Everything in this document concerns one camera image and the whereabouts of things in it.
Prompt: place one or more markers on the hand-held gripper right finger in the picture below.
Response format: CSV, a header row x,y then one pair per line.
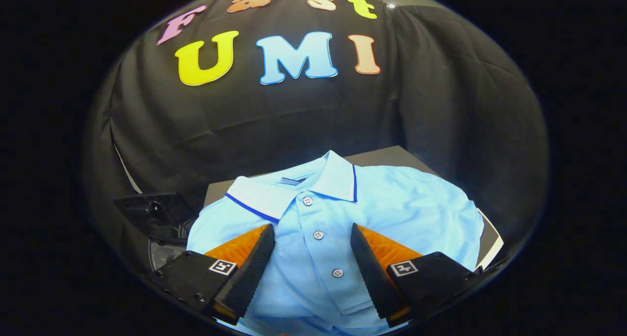
x,y
374,277

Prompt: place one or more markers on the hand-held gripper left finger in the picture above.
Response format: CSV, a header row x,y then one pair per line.
x,y
250,275

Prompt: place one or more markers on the light blue polo shirt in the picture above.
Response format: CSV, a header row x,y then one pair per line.
x,y
411,213

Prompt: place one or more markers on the dark-topped cabinet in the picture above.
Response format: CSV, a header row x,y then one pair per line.
x,y
387,157

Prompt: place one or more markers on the black backdrop cloth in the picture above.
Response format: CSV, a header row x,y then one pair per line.
x,y
294,115

